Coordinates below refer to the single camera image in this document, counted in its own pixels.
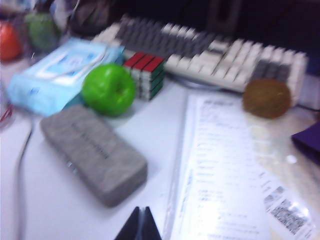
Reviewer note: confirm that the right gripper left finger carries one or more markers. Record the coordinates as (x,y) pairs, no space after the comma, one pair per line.
(133,226)

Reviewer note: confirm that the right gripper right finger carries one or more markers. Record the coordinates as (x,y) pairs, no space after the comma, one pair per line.
(150,226)

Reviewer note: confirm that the grey suede glasses case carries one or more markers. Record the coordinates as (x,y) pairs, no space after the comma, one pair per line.
(92,152)

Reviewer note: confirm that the clear plastic document folder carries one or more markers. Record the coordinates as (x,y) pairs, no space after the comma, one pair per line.
(225,162)

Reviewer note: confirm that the green apple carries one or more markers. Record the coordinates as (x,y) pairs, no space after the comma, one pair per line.
(107,90)

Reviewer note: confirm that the Rubik's cube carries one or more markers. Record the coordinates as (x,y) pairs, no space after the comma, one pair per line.
(147,75)

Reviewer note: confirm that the blue face mask pack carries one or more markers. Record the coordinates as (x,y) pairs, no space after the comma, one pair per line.
(50,82)

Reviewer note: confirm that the brown kiwi fruit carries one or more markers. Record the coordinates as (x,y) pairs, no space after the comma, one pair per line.
(266,98)

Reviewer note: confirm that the white and grey keyboard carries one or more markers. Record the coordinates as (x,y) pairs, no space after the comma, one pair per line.
(200,55)

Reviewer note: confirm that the dull green round object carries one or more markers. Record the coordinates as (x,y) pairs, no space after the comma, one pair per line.
(42,32)

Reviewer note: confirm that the orange fruit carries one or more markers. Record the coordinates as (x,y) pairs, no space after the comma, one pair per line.
(8,42)

